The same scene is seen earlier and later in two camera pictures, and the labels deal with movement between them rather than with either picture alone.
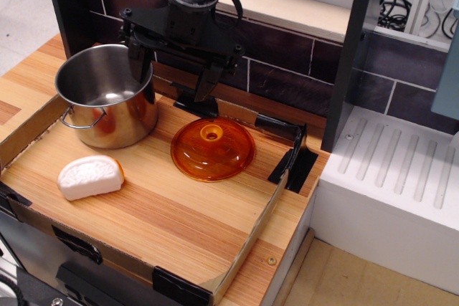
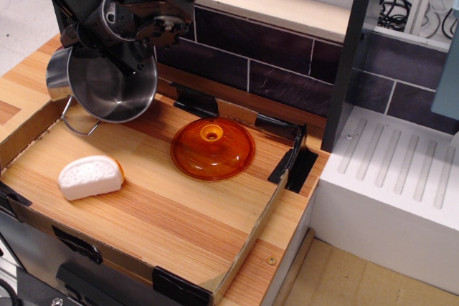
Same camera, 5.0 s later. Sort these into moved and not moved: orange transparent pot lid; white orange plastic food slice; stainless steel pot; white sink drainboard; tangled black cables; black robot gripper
Moved: stainless steel pot; black robot gripper
Not moved: white orange plastic food slice; white sink drainboard; tangled black cables; orange transparent pot lid
